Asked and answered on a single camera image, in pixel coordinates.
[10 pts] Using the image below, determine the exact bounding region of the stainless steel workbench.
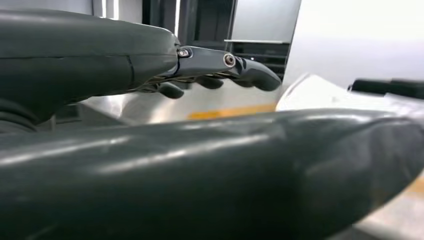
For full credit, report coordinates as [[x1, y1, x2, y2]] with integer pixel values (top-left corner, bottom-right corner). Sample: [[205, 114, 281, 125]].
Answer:
[[54, 74, 424, 240]]

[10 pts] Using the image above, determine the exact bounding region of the dark background cabinet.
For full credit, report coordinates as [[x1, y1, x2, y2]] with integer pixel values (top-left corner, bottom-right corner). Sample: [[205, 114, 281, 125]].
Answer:
[[142, 0, 292, 80]]

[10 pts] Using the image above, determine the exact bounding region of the black bar-shaped object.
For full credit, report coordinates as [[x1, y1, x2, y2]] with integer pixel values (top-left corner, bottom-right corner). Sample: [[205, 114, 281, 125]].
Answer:
[[347, 77, 424, 100]]

